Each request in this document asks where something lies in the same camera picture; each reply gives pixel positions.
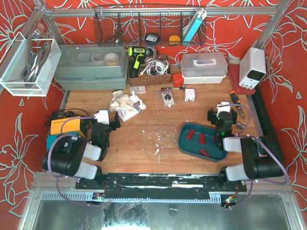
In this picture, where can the grey plastic storage box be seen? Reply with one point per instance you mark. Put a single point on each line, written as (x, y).
(90, 67)

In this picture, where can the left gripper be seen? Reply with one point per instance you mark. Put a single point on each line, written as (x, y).
(114, 123)

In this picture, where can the blue white power strip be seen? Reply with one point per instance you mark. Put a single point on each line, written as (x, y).
(190, 30)

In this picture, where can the yellow green cordless drill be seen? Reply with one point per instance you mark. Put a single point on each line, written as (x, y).
(139, 54)

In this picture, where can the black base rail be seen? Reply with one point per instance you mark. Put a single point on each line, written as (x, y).
(161, 186)

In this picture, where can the orange handled screwdriver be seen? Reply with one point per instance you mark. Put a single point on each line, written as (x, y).
(235, 100)

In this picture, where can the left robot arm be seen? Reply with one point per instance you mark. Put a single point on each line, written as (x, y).
(66, 153)

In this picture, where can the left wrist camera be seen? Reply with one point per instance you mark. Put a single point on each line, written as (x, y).
(102, 116)

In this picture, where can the beige work glove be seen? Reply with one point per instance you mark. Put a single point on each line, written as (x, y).
(120, 99)

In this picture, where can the woven basket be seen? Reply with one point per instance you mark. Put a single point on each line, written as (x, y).
(149, 80)

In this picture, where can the small clear labelled box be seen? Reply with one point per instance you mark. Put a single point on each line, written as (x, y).
(138, 89)

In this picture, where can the white power supply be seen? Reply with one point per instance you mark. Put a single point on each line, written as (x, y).
(252, 68)

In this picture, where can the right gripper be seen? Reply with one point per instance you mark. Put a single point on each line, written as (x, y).
(213, 116)

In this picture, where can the orange device box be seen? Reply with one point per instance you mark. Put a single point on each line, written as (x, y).
(67, 125)

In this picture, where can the white toolbox with handle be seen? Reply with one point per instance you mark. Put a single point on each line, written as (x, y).
(203, 68)

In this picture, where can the white wall plug adapter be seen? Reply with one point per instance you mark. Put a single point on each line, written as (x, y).
(189, 95)

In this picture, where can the red spring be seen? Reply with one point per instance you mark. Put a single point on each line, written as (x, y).
(202, 140)
(190, 134)
(204, 153)

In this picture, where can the black wire shelf basket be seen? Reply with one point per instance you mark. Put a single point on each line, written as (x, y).
(129, 24)

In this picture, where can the white peg board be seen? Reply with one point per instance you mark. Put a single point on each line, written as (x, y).
(124, 114)

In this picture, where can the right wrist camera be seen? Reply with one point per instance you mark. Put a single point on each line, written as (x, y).
(223, 107)

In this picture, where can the red book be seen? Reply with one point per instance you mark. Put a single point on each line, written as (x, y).
(233, 72)

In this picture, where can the bagged round dial part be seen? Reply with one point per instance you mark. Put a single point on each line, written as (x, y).
(167, 96)

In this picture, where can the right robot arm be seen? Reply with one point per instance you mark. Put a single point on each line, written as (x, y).
(261, 159)

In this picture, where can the teal plastic tray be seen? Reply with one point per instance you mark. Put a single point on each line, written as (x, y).
(198, 141)

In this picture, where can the small metal bracket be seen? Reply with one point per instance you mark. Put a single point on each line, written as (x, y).
(240, 125)

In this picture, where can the yellow tape measure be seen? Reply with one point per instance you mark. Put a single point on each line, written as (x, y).
(174, 40)

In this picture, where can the clear acrylic hanging box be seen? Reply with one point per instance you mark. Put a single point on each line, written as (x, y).
(29, 70)

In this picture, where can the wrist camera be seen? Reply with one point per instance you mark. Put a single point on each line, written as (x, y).
(102, 116)
(223, 107)

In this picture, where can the teal device box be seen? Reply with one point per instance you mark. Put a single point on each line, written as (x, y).
(52, 138)

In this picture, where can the red small box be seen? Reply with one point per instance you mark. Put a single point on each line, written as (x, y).
(177, 80)

